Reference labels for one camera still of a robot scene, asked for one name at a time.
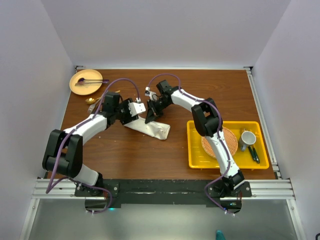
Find silver fork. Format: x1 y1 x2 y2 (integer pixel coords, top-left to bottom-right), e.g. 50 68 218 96
87 101 100 114

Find green handled snips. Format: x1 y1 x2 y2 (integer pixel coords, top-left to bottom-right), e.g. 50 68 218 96
248 146 260 164

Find grey ceramic mug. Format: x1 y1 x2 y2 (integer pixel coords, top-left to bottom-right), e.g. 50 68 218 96
238 130 257 152

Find teal cloth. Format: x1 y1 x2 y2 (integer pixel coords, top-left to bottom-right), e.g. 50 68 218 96
215 230 226 240

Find woven wicker basket plate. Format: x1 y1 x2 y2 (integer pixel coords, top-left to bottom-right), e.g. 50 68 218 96
201 127 238 159

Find aluminium right side rail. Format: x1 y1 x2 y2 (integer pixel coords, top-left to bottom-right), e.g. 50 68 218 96
244 67 282 180

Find gold spoon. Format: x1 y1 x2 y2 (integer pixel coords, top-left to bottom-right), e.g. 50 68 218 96
85 90 121 105

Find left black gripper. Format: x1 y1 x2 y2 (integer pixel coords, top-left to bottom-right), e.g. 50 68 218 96
113 98 138 125

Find beige round plate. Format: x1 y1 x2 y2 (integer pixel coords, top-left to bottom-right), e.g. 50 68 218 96
69 69 103 96

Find purple cable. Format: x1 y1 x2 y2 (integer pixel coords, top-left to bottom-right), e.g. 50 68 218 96
45 77 141 215
147 73 232 217

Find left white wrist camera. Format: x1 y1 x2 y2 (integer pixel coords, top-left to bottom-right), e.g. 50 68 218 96
128 102 146 117

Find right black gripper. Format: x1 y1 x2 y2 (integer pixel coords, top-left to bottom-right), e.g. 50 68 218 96
146 98 171 125

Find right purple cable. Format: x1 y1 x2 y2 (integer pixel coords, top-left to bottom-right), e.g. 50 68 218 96
147 73 232 217

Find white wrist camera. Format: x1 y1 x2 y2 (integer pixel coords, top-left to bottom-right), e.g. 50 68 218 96
144 86 157 101
128 102 146 117

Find yellow plastic tray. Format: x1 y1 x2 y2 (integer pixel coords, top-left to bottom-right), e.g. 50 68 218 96
187 120 269 170

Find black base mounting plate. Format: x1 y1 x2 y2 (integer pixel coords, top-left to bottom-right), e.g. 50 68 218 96
75 179 252 213

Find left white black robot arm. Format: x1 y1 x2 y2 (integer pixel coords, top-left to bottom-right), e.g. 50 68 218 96
42 92 145 196

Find purple spoon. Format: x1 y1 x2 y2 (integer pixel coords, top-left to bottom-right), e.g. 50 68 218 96
74 78 109 86

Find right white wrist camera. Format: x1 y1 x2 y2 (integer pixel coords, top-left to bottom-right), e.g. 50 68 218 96
144 86 157 101

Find aluminium rail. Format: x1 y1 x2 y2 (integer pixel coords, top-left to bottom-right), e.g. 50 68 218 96
31 179 296 200
244 67 282 180

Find aluminium front rail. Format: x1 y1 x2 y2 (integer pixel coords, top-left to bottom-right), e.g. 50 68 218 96
31 179 296 200

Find white cloth napkin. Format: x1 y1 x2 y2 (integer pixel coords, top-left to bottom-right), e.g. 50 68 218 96
124 116 171 140

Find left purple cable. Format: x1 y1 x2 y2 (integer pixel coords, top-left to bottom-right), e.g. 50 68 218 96
45 77 141 215

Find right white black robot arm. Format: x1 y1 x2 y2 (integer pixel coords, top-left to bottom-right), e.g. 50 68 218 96
144 80 245 197

